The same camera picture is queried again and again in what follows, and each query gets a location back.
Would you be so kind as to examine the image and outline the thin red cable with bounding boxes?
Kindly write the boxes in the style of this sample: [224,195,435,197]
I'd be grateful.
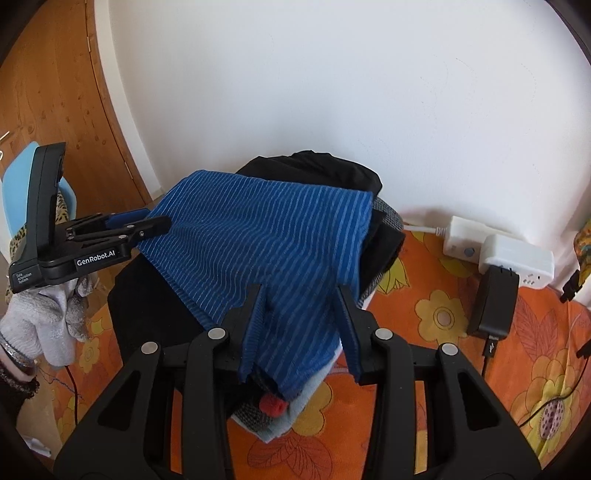
[64,364,80,423]

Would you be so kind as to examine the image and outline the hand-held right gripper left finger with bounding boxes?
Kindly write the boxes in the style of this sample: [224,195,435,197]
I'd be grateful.
[54,282,264,480]

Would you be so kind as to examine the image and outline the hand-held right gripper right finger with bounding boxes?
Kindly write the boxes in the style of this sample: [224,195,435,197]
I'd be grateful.
[336,284,542,480]

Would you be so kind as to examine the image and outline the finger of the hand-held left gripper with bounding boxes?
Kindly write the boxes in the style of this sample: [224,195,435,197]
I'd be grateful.
[67,217,172,241]
[65,209,149,230]

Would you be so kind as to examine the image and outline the light blue chair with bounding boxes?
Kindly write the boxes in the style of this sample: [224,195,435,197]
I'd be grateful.
[2,143,77,278]

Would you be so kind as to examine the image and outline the white power strip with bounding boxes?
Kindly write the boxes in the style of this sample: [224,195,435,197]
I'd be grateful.
[479,234,555,290]

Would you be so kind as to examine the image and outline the small white socket block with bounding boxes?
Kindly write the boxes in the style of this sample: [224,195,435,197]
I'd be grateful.
[442,216,491,260]

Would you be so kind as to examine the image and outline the black cable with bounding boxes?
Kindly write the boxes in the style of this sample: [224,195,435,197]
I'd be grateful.
[480,336,591,428]

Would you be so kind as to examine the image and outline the black power adapter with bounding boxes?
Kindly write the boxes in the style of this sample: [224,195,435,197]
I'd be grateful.
[466,267,520,342]

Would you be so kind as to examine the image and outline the wooden door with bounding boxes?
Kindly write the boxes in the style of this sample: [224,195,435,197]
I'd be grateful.
[0,0,153,217]

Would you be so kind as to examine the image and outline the orange floral tablecloth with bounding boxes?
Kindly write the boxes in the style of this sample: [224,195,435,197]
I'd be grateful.
[51,226,591,480]

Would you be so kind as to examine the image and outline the blue striped pants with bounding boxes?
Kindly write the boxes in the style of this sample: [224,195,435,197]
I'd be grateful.
[136,170,374,400]

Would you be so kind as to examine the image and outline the orange patterned scarf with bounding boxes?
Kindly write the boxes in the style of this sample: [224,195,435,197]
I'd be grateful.
[574,220,591,278]

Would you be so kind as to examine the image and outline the person's left forearm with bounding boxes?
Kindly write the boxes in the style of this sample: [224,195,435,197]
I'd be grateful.
[0,332,42,416]

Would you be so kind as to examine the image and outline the stack of folded dark clothes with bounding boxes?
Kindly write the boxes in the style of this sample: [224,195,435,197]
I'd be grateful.
[107,150,407,444]

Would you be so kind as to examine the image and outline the person's left hand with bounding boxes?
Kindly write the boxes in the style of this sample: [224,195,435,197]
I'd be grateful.
[0,272,100,365]

